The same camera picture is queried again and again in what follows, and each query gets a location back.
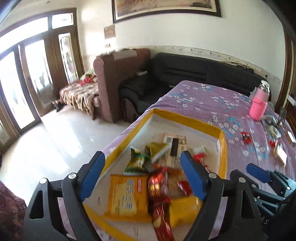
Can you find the green yellow snack packet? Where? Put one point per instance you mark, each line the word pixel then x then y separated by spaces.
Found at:
pixel 136 164

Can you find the purple floral tablecloth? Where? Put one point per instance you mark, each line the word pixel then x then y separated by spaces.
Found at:
pixel 229 111

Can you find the black sofa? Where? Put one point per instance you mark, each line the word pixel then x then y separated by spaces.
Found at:
pixel 166 70

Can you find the patterned daybed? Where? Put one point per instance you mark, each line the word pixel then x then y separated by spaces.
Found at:
pixel 83 94

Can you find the white red candy packet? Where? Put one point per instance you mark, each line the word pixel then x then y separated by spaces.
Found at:
pixel 199 155

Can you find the brown armchair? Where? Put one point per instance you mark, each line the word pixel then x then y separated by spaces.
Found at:
pixel 113 68

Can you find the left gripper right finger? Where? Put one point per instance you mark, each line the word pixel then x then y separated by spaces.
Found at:
pixel 229 211

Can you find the red foil snack stick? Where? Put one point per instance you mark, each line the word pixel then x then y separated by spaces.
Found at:
pixel 158 190

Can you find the gold foil snack packet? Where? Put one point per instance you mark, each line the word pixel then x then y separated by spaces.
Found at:
pixel 183 211

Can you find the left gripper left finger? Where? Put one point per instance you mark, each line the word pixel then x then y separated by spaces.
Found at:
pixel 43 219

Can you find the yellow rimmed white tray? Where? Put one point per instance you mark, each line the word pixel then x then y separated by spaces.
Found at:
pixel 166 135

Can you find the yellow boxed snack packet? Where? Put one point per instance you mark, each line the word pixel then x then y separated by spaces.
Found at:
pixel 280 154

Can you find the pink sleeved thermos bottle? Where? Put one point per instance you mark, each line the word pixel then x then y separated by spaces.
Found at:
pixel 259 97

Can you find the small red wall sign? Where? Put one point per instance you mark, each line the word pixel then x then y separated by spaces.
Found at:
pixel 109 32

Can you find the wooden glass door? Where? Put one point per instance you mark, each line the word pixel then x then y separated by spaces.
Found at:
pixel 39 56

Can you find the small red candy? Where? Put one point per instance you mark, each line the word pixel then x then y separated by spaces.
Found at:
pixel 247 139

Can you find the framed wall painting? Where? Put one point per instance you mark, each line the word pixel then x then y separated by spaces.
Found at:
pixel 123 10

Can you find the large yellow snack bag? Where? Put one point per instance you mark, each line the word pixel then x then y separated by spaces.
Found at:
pixel 128 199

